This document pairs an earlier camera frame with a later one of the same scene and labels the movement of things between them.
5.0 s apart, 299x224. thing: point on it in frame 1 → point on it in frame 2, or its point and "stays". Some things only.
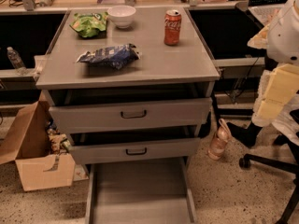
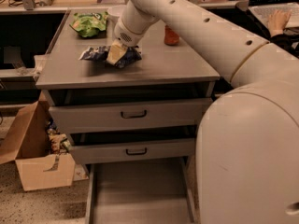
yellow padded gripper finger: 283,84 → 129,31
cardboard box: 28,147 stays
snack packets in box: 59,143 stays
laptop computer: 264,1 stays
